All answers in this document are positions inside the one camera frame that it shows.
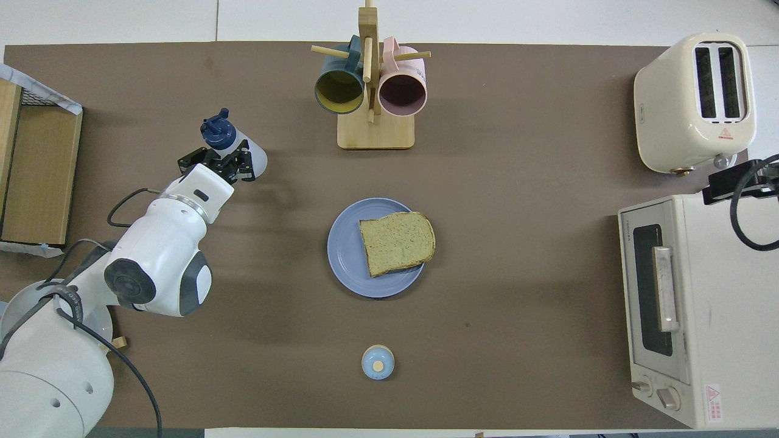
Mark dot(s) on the wooden mug tree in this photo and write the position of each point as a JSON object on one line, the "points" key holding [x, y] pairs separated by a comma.
{"points": [[375, 134]]}

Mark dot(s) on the translucent squeeze bottle blue cap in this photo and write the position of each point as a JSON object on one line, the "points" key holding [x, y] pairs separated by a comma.
{"points": [[225, 137]]}

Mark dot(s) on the wooden plate rack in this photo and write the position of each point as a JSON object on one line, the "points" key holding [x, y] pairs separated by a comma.
{"points": [[118, 342]]}

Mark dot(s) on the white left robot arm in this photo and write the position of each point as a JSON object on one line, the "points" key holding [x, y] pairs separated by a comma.
{"points": [[158, 243]]}

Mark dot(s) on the pink ribbed mug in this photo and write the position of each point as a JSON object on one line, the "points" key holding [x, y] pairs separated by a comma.
{"points": [[401, 94]]}

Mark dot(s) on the pale grey plate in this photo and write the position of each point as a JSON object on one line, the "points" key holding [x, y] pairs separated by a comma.
{"points": [[100, 322]]}

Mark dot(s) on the dark teal mug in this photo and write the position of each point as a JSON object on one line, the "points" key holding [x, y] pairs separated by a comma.
{"points": [[338, 91]]}

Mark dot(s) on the large brown table mat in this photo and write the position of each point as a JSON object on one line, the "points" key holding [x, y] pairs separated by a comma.
{"points": [[487, 304]]}

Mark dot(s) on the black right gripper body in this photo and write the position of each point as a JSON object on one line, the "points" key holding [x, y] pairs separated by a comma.
{"points": [[718, 185]]}

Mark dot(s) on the cream two-slot toaster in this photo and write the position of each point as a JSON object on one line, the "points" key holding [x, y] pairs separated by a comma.
{"points": [[663, 109]]}

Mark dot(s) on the slice of toast bread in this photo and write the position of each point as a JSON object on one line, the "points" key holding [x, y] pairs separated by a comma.
{"points": [[397, 243]]}

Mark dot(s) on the periwinkle blue plate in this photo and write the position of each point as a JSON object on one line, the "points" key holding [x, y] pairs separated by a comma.
{"points": [[347, 243]]}

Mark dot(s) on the small blue seasoning shaker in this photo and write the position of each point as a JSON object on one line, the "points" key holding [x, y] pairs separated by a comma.
{"points": [[377, 363]]}

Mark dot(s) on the white checkered cloth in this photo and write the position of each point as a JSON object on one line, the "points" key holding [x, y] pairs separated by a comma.
{"points": [[36, 88]]}

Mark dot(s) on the white paper scrap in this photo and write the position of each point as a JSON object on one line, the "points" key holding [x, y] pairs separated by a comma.
{"points": [[30, 249]]}

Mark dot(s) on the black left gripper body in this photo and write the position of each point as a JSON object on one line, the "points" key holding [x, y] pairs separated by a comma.
{"points": [[222, 165]]}

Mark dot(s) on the white toaster oven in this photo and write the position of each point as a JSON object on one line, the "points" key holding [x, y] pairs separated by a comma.
{"points": [[724, 304]]}

